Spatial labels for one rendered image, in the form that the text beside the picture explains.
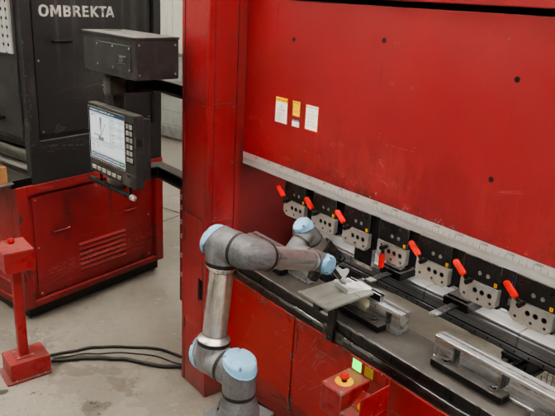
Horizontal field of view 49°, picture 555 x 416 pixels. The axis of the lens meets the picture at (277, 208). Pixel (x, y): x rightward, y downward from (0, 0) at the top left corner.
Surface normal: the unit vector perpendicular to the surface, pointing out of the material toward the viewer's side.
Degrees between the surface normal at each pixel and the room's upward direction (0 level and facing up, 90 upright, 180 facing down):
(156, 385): 0
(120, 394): 0
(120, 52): 90
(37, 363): 90
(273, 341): 90
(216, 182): 90
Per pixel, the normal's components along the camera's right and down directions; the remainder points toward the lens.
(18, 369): 0.62, 0.29
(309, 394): -0.78, 0.16
